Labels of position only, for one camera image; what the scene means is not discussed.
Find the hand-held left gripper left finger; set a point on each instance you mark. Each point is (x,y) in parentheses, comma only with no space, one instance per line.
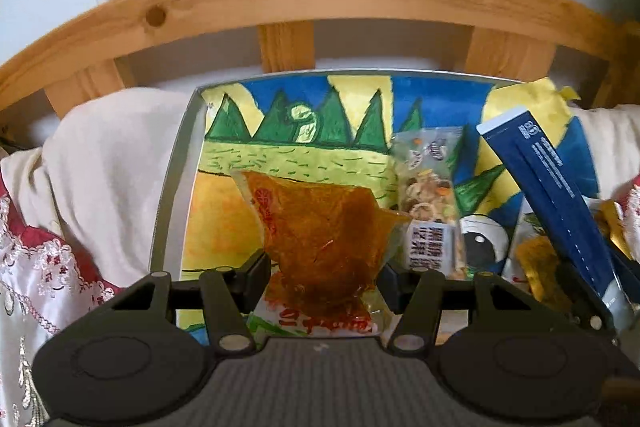
(252,279)

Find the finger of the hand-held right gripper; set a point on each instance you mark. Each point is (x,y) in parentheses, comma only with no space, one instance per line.
(587,302)
(627,254)

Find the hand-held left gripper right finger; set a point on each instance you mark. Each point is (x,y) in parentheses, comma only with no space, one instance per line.
(397,289)

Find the orange-brown clear snack packet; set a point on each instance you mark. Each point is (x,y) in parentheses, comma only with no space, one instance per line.
(325,232)

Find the green white seaweed snack packet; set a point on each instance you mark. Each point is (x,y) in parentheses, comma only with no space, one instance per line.
(525,227)

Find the mixed nuts clear packet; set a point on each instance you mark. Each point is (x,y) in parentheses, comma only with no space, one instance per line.
(427,187)

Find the grey metal tray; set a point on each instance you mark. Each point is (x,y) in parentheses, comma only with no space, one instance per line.
(170,207)

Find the dark blue snack packet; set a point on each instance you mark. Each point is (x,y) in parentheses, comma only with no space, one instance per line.
(545,177)

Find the gold foil snack packet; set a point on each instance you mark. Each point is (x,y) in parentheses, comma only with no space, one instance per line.
(612,219)

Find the clear nut snack packet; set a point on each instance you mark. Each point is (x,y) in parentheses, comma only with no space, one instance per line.
(540,267)

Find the colourful dinosaur painting sheet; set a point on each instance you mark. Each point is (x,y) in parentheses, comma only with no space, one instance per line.
(300,117)

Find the cream blanket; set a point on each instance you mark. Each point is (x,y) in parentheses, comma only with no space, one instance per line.
(110,167)

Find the floral satin blanket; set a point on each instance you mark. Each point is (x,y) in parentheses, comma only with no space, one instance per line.
(30,287)

